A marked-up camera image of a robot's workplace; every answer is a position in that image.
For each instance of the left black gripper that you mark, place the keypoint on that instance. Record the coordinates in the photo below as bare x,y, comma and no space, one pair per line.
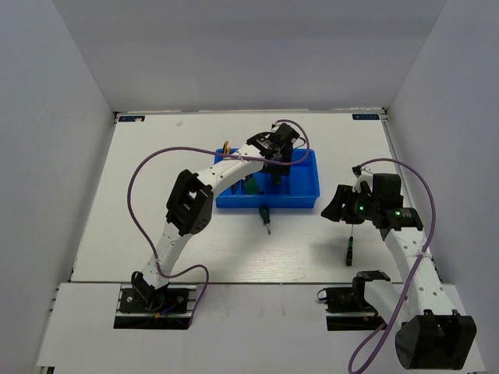
282,169

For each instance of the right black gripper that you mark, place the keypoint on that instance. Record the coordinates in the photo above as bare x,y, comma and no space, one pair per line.
344,195

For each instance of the green stubby phillips screwdriver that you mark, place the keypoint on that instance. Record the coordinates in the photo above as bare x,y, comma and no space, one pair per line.
276,179

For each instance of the green hex key set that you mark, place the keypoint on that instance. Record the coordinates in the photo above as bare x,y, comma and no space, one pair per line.
251,186

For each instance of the slim black green screwdriver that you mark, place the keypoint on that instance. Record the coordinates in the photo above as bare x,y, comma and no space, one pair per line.
349,253

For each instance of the yellow black combination pliers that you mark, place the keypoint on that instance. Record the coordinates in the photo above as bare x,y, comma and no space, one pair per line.
226,149

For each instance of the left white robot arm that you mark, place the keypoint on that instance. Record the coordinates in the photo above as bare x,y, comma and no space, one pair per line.
190,205

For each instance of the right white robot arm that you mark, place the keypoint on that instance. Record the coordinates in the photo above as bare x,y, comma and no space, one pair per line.
430,332

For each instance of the blue compartment tray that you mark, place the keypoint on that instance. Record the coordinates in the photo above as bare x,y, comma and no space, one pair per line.
299,190

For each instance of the right blue corner label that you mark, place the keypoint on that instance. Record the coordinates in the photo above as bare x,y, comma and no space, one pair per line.
365,117

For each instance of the blue corner label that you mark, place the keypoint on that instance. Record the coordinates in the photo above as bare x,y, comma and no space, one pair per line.
365,117
131,118

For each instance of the left blue corner label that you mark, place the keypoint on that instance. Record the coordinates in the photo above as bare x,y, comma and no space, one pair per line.
131,118

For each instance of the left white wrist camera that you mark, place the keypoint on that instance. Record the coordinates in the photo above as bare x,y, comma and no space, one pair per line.
274,126

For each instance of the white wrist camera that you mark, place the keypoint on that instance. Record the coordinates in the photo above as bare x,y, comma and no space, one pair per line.
274,126
364,178

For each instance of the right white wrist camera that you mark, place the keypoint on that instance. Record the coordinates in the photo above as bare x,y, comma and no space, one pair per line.
364,178

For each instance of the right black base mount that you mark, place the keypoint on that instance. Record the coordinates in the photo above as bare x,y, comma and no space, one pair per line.
344,313

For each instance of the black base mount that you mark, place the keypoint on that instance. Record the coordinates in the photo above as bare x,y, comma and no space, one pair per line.
172,311
344,313

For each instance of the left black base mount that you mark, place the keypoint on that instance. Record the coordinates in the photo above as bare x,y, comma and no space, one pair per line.
172,311

